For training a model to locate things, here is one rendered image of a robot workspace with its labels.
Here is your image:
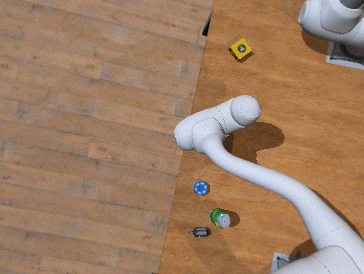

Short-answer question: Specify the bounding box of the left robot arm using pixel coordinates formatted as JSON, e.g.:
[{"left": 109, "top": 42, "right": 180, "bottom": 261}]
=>
[{"left": 174, "top": 95, "right": 364, "bottom": 274}]

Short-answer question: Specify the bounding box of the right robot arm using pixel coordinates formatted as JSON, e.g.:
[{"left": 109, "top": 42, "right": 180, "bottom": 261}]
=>
[{"left": 299, "top": 0, "right": 364, "bottom": 65}]

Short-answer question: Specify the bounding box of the green drink can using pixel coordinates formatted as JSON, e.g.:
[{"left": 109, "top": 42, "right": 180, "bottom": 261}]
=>
[{"left": 210, "top": 208, "right": 231, "bottom": 229}]

